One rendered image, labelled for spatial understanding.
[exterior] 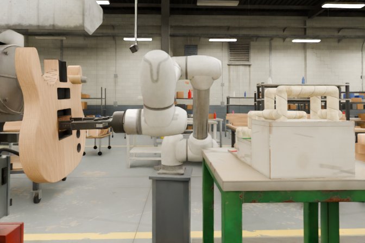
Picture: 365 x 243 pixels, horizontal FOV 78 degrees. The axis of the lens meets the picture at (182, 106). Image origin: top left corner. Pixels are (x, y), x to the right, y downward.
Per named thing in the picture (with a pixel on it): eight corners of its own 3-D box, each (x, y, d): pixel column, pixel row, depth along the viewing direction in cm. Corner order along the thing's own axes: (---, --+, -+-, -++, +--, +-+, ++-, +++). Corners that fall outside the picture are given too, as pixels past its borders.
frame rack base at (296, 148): (270, 179, 66) (270, 121, 66) (250, 166, 81) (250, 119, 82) (356, 177, 69) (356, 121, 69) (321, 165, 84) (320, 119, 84)
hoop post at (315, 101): (314, 119, 78) (314, 92, 78) (308, 119, 81) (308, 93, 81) (322, 119, 78) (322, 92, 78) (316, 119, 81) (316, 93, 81)
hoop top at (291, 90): (279, 95, 68) (279, 84, 69) (274, 96, 71) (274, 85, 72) (341, 95, 70) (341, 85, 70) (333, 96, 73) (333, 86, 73)
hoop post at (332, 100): (332, 121, 69) (331, 90, 70) (324, 120, 73) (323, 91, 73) (341, 120, 70) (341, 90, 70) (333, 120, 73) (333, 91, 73)
